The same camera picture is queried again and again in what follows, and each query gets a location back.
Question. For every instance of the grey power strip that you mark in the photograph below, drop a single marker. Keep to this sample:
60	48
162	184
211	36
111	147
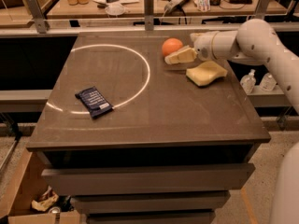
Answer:
173	4

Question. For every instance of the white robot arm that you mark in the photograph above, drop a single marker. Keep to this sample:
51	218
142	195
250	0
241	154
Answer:
256	42

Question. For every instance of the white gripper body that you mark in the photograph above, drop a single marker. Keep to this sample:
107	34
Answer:
203	47

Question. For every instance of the blue rxbar blueberry wrapper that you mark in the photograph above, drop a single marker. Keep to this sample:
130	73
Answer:
95	102

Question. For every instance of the orange fruit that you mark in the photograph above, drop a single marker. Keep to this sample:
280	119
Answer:
171	45

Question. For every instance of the yellow sponge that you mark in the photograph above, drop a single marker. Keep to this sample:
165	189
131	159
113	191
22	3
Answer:
205	73

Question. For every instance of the metal bracket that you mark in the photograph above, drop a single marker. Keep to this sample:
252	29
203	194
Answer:
149	15
38	17
260	9

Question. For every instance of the clear plastic bottle right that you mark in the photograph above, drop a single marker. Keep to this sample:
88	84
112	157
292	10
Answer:
268	82

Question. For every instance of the crumpled paper bag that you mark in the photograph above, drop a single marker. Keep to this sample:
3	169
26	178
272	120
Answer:
45	201

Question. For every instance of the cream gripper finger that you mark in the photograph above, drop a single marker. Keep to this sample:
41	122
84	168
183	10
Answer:
194	36
183	55

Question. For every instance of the grey drawer cabinet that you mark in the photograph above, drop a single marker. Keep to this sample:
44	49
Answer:
168	153

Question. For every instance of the clear plastic bottle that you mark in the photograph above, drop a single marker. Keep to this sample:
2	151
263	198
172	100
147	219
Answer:
268	82
248	81

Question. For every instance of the patterned paper cup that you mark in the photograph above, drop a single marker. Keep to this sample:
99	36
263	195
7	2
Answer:
202	5

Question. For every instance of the metal bracket middle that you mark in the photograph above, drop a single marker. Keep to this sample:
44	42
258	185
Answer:
149	15

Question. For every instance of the metal bracket right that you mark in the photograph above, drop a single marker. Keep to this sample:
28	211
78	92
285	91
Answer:
260	9

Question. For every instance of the cardboard box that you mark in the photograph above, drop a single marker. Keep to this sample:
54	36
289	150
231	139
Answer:
25	185

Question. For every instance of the metal bracket left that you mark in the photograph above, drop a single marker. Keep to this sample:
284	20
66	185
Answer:
38	17

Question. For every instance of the white face mask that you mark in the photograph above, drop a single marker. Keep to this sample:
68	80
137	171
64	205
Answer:
115	10

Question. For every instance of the clear plastic bottle left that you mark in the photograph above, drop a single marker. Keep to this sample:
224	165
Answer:
248	81

